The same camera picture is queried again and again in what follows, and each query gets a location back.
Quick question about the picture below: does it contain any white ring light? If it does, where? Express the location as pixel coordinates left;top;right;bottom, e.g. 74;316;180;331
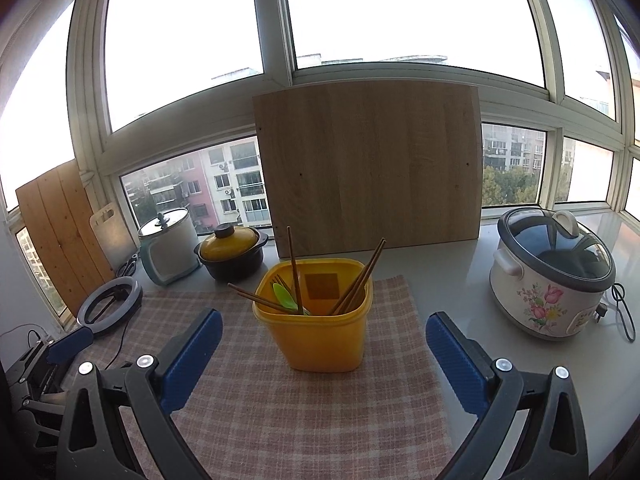
77;276;143;337

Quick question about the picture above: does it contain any white teal electric cooker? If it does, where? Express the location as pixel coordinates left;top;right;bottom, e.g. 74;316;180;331
138;208;201;286

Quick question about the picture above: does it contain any short brown chopstick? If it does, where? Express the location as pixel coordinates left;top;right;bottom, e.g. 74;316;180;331
286;226;305;315

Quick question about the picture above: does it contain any black ring light cable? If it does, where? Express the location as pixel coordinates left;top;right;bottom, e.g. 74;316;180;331
102;314;132;372

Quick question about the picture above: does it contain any slow cooker power cord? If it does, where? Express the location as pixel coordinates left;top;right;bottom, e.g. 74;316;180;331
594;282;637;344

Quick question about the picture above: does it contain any floral white slow cooker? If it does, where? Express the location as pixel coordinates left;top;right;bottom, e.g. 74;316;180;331
489;207;616;340

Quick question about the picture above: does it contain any large wooden board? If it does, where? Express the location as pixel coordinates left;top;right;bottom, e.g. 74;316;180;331
253;80;482;258

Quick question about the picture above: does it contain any green plastic spoon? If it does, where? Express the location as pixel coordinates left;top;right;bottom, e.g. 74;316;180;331
272;282;310;315

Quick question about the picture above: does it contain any yellow plastic utensil holder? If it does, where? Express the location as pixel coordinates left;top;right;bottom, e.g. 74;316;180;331
252;258;373;373

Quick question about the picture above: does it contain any white cutting board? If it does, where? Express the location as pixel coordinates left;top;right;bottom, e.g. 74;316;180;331
90;203;138;272

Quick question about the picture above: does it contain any black pot yellow lid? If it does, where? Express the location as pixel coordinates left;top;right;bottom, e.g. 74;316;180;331
194;223;268;283

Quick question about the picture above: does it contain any slatted wooden board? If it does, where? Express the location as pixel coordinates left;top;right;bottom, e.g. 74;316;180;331
16;159;115;315

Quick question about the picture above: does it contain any pink plaid table cloth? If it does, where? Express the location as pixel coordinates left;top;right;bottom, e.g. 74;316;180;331
81;276;452;479

